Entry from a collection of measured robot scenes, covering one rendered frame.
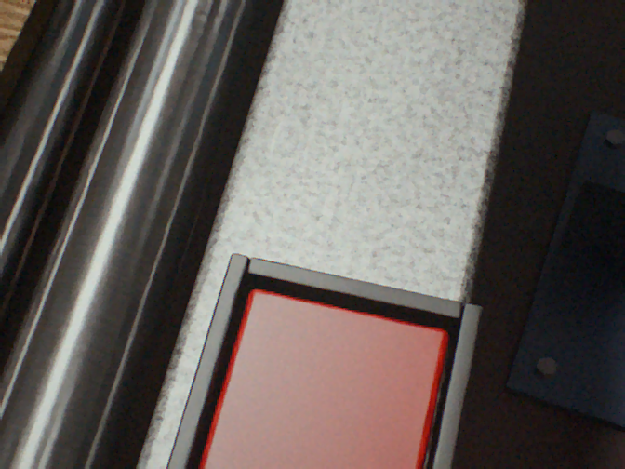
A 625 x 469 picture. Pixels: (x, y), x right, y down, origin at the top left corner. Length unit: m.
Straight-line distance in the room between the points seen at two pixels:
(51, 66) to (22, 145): 0.03
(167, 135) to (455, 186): 0.09
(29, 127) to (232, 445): 0.13
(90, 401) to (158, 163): 0.08
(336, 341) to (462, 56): 0.12
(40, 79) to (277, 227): 0.10
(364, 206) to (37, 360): 0.11
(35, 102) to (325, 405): 0.15
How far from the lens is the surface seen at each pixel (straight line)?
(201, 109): 0.42
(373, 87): 0.43
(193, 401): 0.36
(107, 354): 0.38
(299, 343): 0.36
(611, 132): 1.54
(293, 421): 0.36
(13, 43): 0.42
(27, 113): 0.43
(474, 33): 0.44
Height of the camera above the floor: 1.26
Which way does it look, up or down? 61 degrees down
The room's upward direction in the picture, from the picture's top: 2 degrees clockwise
